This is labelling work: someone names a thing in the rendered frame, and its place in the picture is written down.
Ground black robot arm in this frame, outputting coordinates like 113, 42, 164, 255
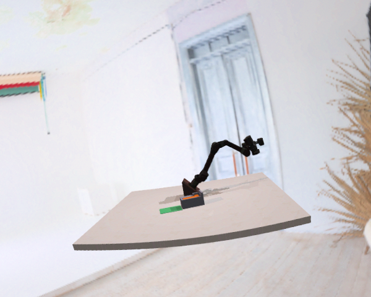
189, 136, 260, 189

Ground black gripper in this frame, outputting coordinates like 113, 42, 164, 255
242, 138, 264, 148

